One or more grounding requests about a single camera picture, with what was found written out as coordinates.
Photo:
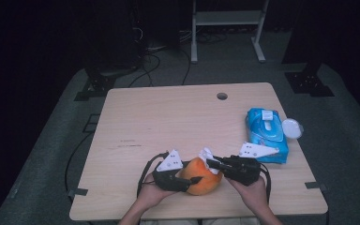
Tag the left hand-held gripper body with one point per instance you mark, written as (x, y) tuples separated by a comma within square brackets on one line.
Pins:
[(168, 181)]

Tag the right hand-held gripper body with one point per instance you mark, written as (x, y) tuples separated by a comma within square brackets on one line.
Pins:
[(243, 172)]

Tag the orange plush toy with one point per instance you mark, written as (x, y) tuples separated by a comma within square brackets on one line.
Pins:
[(203, 184)]

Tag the white wet wipe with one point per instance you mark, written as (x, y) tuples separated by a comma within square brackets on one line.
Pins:
[(206, 154)]

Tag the blue wet wipes pack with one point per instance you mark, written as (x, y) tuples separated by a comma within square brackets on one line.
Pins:
[(262, 131)]

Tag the person's left hand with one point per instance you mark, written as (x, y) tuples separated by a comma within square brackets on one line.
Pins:
[(153, 195)]

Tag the person's right hand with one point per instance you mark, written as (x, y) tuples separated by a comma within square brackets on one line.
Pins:
[(251, 195)]

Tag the grey tape strip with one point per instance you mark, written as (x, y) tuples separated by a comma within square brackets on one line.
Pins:
[(78, 192), (315, 186)]

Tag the black stand with flat base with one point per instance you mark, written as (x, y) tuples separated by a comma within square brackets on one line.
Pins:
[(309, 82), (97, 86)]

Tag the white metal stand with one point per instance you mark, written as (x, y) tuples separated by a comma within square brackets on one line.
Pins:
[(228, 17)]

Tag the black floor frame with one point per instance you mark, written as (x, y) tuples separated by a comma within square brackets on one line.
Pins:
[(91, 123)]

